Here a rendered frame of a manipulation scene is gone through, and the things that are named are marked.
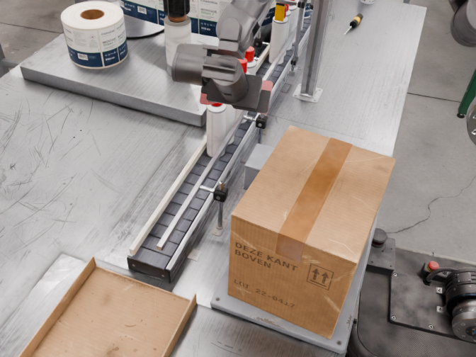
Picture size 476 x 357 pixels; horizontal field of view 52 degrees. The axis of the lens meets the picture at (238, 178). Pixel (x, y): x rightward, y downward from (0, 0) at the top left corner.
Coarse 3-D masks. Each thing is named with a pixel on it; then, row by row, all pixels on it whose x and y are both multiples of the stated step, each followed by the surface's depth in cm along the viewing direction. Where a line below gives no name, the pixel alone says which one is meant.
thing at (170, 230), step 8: (288, 40) 168; (280, 56) 161; (272, 64) 157; (272, 72) 156; (240, 120) 136; (232, 128) 133; (232, 136) 132; (224, 144) 128; (216, 152) 126; (216, 160) 124; (208, 168) 122; (200, 176) 119; (200, 184) 118; (192, 192) 115; (192, 200) 115; (184, 208) 112; (176, 216) 110; (176, 224) 109; (168, 232) 107; (160, 240) 105; (168, 240) 107; (160, 248) 104
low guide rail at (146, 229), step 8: (264, 56) 170; (256, 64) 165; (200, 144) 135; (200, 152) 134; (192, 160) 130; (184, 168) 128; (184, 176) 127; (176, 184) 124; (168, 192) 122; (168, 200) 121; (160, 208) 118; (152, 216) 116; (152, 224) 115; (144, 232) 112; (136, 240) 111; (136, 248) 110
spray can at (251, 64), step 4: (252, 48) 140; (248, 52) 139; (252, 52) 139; (248, 56) 139; (252, 56) 140; (248, 60) 140; (252, 60) 141; (248, 64) 141; (252, 64) 141; (248, 68) 141; (252, 68) 142; (252, 72) 143
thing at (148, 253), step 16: (304, 32) 190; (272, 80) 165; (256, 112) 152; (240, 128) 146; (208, 160) 136; (224, 160) 136; (192, 176) 131; (208, 176) 131; (176, 192) 127; (176, 208) 123; (192, 208) 123; (160, 224) 119; (144, 240) 115; (176, 240) 115; (144, 256) 112; (160, 256) 112
